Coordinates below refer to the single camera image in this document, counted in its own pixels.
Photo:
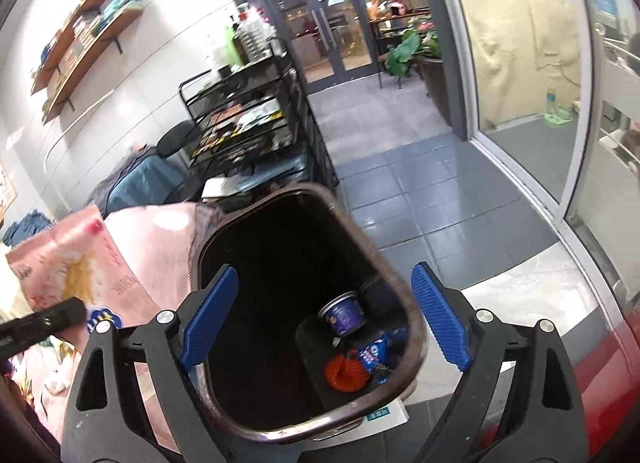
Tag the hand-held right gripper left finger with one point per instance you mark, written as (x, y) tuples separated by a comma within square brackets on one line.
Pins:
[(210, 313)]

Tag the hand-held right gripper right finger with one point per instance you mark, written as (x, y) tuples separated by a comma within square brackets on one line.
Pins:
[(440, 318)]

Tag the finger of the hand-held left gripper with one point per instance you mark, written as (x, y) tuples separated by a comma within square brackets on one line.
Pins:
[(45, 325)]

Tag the pink snack bag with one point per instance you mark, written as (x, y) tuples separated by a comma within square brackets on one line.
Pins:
[(65, 263)]

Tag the black trash bin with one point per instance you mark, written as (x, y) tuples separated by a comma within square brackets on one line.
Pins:
[(280, 253)]

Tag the blue cookie packet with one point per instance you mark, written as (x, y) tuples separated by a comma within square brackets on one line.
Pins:
[(372, 355)]

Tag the purple paper cup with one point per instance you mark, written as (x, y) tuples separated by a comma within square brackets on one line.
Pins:
[(345, 315)]

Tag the blue denim clothing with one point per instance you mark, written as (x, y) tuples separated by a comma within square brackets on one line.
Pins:
[(25, 228)]

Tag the white labelled card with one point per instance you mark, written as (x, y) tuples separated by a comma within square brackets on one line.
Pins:
[(385, 415)]

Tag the white paper sheet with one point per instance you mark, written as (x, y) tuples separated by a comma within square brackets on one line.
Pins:
[(220, 188)]

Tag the blue cloth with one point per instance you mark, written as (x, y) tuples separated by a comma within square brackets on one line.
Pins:
[(145, 180)]

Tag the black swivel chair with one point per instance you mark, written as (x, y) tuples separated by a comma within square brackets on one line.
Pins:
[(175, 138)]

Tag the red glossy furniture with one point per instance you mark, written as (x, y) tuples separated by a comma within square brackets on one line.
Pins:
[(610, 393)]

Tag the black mesh trolley cart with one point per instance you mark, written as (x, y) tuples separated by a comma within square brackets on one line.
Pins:
[(300, 108)]

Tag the dark round planter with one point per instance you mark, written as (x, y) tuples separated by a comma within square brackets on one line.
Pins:
[(435, 88)]

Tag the clear plastic bottle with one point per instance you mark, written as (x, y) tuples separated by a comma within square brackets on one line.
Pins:
[(551, 100)]

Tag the group of pump bottles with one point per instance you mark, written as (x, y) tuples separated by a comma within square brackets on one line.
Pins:
[(231, 43)]

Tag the green leafy plant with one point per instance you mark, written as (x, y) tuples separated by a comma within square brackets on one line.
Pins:
[(407, 48)]

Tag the large glass window panel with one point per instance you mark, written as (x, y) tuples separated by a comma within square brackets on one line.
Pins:
[(520, 43)]

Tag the glass double door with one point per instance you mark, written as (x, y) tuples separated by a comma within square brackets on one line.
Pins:
[(325, 38)]

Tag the white helmet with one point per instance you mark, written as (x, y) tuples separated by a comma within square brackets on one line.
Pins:
[(398, 8)]

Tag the row of books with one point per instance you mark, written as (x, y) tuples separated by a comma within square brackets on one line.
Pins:
[(120, 5)]

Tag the framed wall board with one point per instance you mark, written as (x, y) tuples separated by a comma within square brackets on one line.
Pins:
[(5, 190)]

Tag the white curved wall tube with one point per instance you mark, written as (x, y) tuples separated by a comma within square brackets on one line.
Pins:
[(64, 129)]

